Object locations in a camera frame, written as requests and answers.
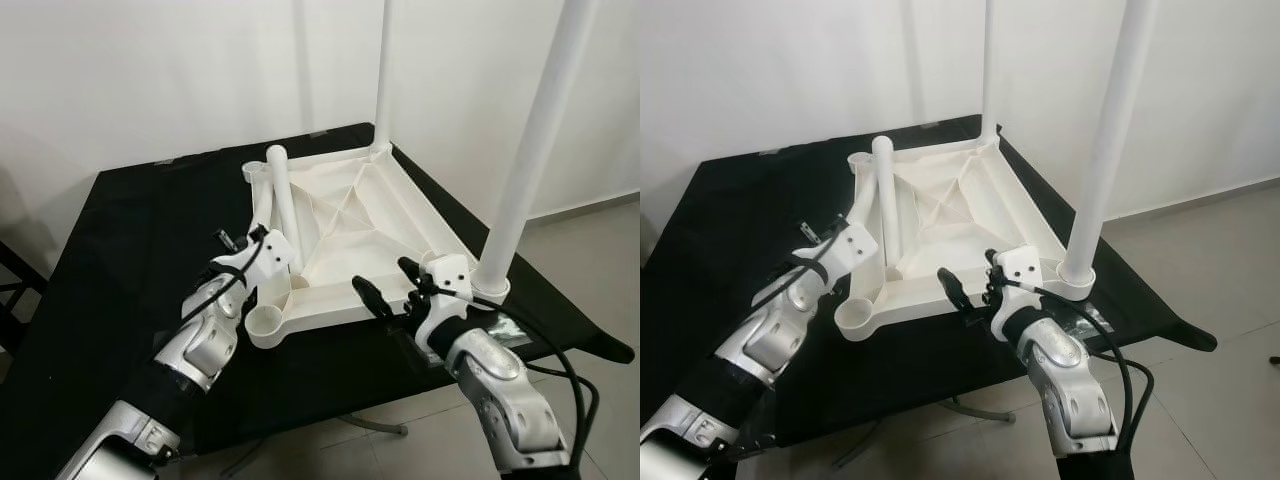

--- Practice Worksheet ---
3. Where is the white plastic table top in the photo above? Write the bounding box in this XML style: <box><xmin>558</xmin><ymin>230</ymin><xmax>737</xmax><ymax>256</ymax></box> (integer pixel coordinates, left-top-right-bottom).
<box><xmin>833</xmin><ymin>130</ymin><xmax>1097</xmax><ymax>343</ymax></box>
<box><xmin>243</xmin><ymin>140</ymin><xmax>511</xmax><ymax>351</ymax></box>

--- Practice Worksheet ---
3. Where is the crumpled clear plastic wrap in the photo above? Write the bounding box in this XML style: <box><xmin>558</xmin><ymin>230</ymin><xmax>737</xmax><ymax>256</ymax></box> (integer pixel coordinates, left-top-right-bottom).
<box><xmin>480</xmin><ymin>305</ymin><xmax>537</xmax><ymax>347</ymax></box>
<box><xmin>1065</xmin><ymin>300</ymin><xmax>1117</xmax><ymax>343</ymax></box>

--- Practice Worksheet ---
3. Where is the black tablecloth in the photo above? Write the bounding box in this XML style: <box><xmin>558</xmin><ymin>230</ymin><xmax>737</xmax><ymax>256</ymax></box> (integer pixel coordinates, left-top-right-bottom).
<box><xmin>640</xmin><ymin>115</ymin><xmax>1219</xmax><ymax>451</ymax></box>
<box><xmin>0</xmin><ymin>122</ymin><xmax>636</xmax><ymax>480</ymax></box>

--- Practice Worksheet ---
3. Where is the black folding chair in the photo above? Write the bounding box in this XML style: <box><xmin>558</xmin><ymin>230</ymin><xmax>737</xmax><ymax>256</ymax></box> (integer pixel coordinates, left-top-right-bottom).
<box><xmin>0</xmin><ymin>238</ymin><xmax>47</xmax><ymax>353</ymax></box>

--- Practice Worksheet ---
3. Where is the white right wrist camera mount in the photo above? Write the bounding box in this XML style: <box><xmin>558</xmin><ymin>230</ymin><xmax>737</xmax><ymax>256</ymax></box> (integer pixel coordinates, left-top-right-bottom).
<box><xmin>990</xmin><ymin>245</ymin><xmax>1047</xmax><ymax>341</ymax></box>
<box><xmin>405</xmin><ymin>253</ymin><xmax>477</xmax><ymax>353</ymax></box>

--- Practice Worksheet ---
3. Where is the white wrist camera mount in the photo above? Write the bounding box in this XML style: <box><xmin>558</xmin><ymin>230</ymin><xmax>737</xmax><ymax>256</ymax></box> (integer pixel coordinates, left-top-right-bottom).
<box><xmin>405</xmin><ymin>253</ymin><xmax>477</xmax><ymax>353</ymax></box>
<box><xmin>820</xmin><ymin>222</ymin><xmax>882</xmax><ymax>277</ymax></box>
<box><xmin>990</xmin><ymin>245</ymin><xmax>1047</xmax><ymax>341</ymax></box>
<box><xmin>240</xmin><ymin>228</ymin><xmax>297</xmax><ymax>278</ymax></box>

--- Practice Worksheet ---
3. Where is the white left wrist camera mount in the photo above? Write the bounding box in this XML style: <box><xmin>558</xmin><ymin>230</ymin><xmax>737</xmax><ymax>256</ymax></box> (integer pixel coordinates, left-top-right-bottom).
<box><xmin>820</xmin><ymin>222</ymin><xmax>882</xmax><ymax>277</ymax></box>
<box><xmin>240</xmin><ymin>228</ymin><xmax>297</xmax><ymax>278</ymax></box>

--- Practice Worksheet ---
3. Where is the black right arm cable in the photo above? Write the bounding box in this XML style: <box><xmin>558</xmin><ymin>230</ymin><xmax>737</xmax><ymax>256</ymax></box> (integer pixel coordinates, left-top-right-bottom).
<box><xmin>1030</xmin><ymin>280</ymin><xmax>1157</xmax><ymax>461</ymax></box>
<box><xmin>440</xmin><ymin>285</ymin><xmax>601</xmax><ymax>480</ymax></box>

